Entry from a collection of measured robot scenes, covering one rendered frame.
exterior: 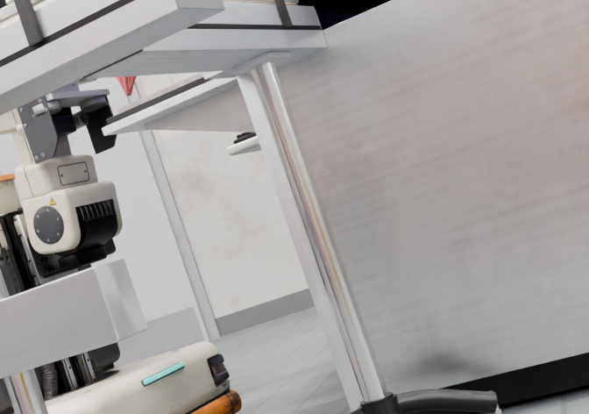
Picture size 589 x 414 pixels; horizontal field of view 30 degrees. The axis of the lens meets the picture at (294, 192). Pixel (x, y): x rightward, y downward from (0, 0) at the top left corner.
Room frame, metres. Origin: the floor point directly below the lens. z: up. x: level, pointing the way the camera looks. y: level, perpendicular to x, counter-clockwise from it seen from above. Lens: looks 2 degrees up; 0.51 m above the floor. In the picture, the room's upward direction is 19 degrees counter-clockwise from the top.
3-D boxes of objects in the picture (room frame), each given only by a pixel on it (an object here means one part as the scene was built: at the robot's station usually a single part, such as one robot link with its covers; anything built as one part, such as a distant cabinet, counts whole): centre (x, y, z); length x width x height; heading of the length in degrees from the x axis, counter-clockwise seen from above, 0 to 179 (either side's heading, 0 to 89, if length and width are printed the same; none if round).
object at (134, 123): (2.81, 0.01, 0.87); 0.70 x 0.48 x 0.02; 152
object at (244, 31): (2.03, 0.05, 0.92); 0.69 x 0.15 x 0.16; 152
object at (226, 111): (2.59, 0.14, 0.80); 0.34 x 0.03 x 0.13; 62
